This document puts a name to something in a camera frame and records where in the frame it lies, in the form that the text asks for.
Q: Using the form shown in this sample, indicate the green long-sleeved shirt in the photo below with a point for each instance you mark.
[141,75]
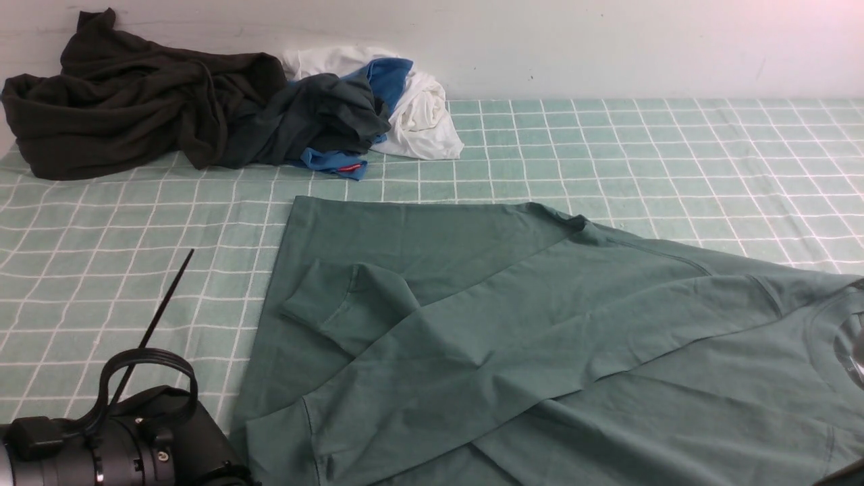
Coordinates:
[517,345]

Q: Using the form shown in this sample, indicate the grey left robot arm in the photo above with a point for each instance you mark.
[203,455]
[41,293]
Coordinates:
[157,437]

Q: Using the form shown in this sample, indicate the blue crumpled garment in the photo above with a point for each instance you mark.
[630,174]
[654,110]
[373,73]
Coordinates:
[387,78]

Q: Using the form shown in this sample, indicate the white crumpled garment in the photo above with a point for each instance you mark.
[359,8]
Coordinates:
[421,125]

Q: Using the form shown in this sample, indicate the dark grey-green crumpled garment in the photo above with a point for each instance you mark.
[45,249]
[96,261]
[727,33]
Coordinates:
[324,113]

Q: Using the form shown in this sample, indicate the dark brown crumpled garment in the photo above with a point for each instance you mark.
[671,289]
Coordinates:
[122,101]

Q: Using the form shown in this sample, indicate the green checkered tablecloth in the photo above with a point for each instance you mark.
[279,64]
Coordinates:
[85,264]

